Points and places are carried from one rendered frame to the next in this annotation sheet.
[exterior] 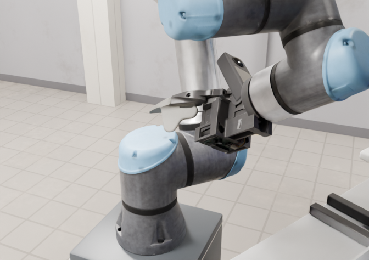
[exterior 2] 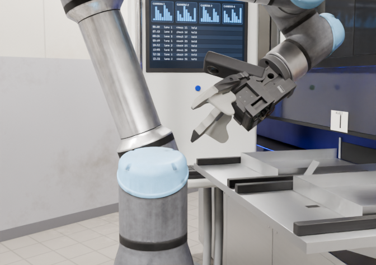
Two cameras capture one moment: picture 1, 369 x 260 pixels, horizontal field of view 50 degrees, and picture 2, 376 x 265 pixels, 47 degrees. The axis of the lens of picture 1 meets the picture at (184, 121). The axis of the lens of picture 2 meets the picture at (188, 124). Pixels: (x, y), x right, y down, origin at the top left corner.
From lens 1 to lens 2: 0.83 m
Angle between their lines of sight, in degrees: 67
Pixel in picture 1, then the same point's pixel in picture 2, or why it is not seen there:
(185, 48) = (128, 65)
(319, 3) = not seen: outside the picture
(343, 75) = (341, 35)
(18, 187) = not seen: outside the picture
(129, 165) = (171, 183)
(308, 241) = (269, 199)
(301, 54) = (316, 27)
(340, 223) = (264, 184)
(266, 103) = (300, 66)
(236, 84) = (250, 66)
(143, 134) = (143, 156)
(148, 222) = (186, 251)
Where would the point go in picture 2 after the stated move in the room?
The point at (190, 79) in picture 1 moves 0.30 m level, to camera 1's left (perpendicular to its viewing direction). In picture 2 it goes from (141, 95) to (26, 104)
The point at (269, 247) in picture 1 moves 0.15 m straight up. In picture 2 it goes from (269, 209) to (271, 137)
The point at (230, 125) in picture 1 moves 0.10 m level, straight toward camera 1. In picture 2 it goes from (271, 93) to (328, 94)
